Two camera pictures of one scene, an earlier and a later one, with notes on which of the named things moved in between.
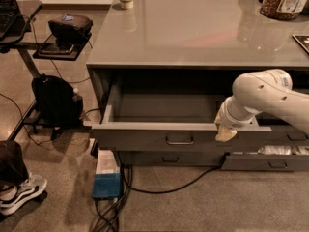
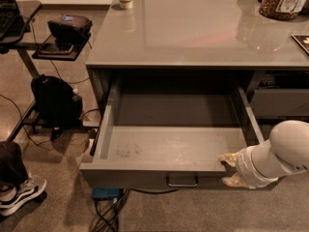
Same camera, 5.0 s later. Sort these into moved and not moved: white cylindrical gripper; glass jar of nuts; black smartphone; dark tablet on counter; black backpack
Moved: white cylindrical gripper
Not moved: black backpack; glass jar of nuts; black smartphone; dark tablet on counter
